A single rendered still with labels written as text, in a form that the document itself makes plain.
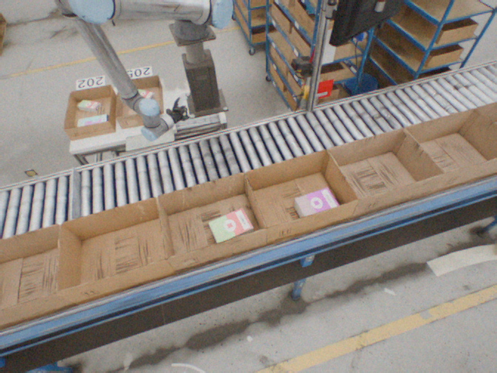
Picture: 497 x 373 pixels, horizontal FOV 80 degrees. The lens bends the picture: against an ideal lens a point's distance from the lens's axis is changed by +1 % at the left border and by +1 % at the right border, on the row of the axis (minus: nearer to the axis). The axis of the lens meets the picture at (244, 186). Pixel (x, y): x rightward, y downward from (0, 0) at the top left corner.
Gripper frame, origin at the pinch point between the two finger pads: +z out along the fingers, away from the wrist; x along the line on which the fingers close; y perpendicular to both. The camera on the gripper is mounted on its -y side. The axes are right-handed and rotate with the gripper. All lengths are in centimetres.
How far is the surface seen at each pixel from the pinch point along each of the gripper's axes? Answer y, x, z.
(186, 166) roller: 10.9, -25.0, -27.1
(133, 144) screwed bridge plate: -26.9, -13.2, -31.8
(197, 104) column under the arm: -7.1, -6.4, 10.8
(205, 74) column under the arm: 5.3, 11.7, 14.9
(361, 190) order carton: 103, -36, -3
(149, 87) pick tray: -54, 3, 13
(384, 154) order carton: 105, -33, 23
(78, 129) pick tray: -55, 2, -46
